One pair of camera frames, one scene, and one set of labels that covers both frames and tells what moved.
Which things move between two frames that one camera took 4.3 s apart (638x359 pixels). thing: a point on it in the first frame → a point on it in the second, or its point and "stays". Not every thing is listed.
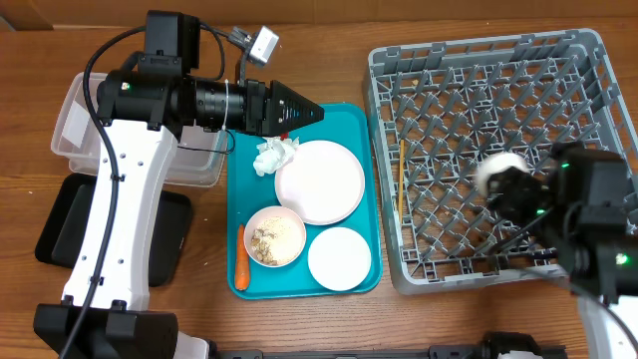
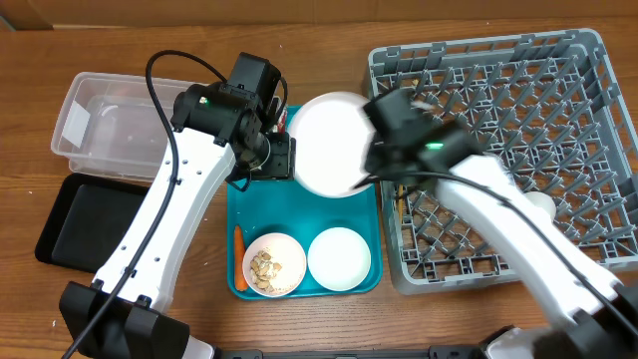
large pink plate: (322, 184) → (330, 135)
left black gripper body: (252, 94) → (278, 165)
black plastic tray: (67, 221) stays
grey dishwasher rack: (438, 111) stays
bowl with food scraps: (274, 236) → (274, 264)
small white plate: (339, 258) stays
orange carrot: (242, 266) stays
